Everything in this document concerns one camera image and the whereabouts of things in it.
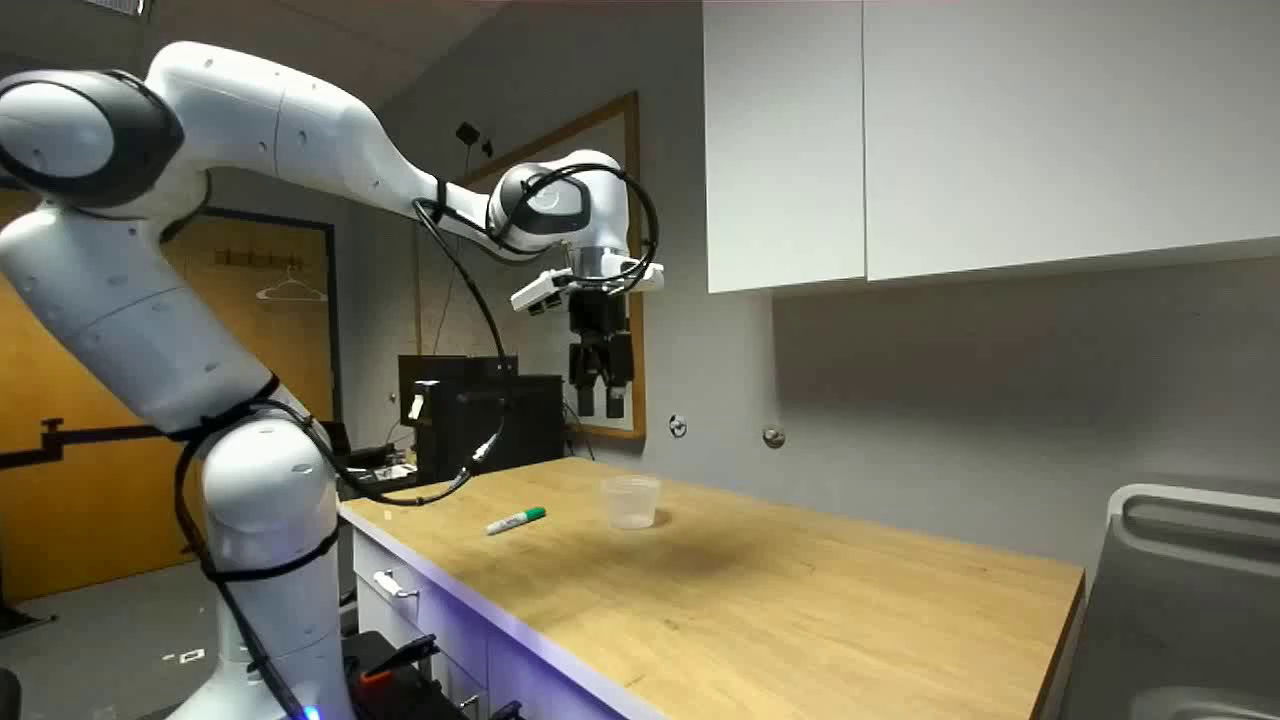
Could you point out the wide white cabinet door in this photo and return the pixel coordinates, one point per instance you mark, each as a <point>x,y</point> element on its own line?
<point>1064,124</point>

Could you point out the black box appliance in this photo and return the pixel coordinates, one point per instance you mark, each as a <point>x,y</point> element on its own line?
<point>480,422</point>

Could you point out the wood framed wall board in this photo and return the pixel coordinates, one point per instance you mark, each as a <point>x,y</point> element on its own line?
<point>617,227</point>

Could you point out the narrow white cabinet door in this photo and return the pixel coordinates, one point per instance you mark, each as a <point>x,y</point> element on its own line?
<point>785,140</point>

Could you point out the clear plastic cup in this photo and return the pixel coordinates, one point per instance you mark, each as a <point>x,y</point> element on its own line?
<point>631,502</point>

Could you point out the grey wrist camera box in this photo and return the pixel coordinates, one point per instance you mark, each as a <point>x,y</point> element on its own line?
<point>538,289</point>

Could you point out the orange wooden door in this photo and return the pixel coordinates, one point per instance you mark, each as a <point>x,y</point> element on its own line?
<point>81,453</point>

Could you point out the round metal wall knob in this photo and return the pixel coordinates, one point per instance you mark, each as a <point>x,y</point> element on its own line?
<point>775,432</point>
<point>676,427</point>

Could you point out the black and red tool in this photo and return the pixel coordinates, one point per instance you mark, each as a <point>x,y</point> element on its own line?
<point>392,673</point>

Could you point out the white drawer cabinet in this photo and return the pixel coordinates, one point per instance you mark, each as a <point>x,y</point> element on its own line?
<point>441,624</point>

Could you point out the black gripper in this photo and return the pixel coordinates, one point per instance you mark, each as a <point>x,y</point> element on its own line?
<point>601,318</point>

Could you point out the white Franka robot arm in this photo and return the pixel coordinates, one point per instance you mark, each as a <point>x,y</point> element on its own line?
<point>266,124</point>

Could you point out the green capped grey marker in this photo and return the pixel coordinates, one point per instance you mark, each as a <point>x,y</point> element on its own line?
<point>514,522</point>

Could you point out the grey plastic chair back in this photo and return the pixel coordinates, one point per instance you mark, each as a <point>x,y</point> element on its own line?
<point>1181,607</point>

